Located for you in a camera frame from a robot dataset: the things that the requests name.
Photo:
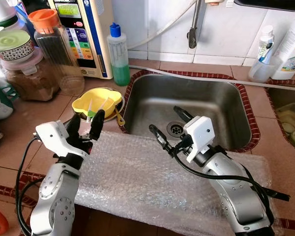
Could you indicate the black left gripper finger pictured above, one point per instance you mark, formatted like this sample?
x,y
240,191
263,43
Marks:
x,y
73,125
97,125

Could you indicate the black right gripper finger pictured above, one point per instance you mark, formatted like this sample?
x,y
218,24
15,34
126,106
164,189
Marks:
x,y
183,115
160,136

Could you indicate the green utensil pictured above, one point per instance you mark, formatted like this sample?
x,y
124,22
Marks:
x,y
91,116

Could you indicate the yellow plastic bowl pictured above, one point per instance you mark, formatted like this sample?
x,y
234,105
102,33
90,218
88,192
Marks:
x,y
81,104

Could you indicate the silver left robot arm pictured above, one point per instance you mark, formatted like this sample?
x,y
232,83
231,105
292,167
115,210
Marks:
x,y
56,196

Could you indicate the clear bubble wrap sheet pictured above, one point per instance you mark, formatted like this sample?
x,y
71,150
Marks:
x,y
137,182

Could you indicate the straight white pipe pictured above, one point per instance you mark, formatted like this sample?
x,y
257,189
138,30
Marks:
x,y
152,70

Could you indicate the jar of brown powder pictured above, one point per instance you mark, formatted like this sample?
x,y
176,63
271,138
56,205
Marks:
x,y
32,83

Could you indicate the green dish soap bottle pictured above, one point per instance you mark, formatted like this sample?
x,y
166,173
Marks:
x,y
119,69

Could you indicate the clear jar orange lid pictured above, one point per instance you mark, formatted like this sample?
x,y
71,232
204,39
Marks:
x,y
54,54

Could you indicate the white green mug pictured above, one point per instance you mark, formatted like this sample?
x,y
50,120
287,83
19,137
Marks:
x,y
1,105

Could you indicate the clear plastic container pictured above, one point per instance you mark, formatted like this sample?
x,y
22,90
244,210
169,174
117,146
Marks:
x,y
290,118

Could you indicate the grey faucet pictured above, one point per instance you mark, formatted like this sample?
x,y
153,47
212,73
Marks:
x,y
193,34

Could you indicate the clear plastic cup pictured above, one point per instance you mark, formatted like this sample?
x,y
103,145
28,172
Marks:
x,y
258,73

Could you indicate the beige water ionizer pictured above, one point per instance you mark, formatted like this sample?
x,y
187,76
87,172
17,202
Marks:
x,y
96,39

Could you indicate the patterned bowl green lid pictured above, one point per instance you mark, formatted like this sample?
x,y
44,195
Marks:
x,y
10,42

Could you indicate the white detergent bottle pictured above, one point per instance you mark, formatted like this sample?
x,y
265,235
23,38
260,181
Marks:
x,y
292,49

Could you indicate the small white tube bottle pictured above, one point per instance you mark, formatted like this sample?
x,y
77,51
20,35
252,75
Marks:
x,y
266,44

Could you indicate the white jar green band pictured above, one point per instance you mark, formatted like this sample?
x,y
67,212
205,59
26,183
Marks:
x,y
2,10

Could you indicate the black hanging pan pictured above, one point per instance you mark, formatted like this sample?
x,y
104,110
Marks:
x,y
270,4

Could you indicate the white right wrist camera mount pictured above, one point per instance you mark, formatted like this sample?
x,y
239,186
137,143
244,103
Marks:
x,y
199,132

